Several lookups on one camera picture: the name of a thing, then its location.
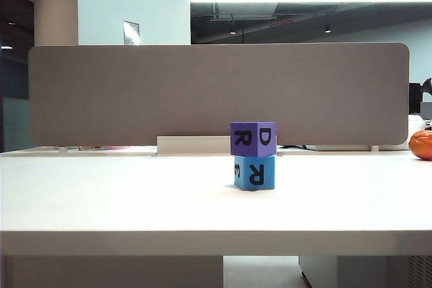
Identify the blue foam letter block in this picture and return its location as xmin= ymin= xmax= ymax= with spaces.
xmin=234 ymin=154 xmax=276 ymax=192

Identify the purple foam letter block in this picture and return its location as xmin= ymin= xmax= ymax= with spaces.
xmin=229 ymin=121 xmax=278 ymax=159

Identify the grey felt desk divider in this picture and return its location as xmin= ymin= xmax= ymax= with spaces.
xmin=28 ymin=42 xmax=411 ymax=148

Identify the black computer monitor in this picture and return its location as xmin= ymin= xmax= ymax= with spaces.
xmin=408 ymin=78 xmax=432 ymax=115

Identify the white desk leg panel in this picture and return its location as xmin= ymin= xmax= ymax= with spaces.
xmin=0 ymin=255 xmax=225 ymax=288

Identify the orange mandarin fruit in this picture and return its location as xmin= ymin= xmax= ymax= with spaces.
xmin=408 ymin=129 xmax=432 ymax=161

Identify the white rounded plastic object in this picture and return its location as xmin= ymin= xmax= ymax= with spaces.
xmin=408 ymin=114 xmax=428 ymax=149

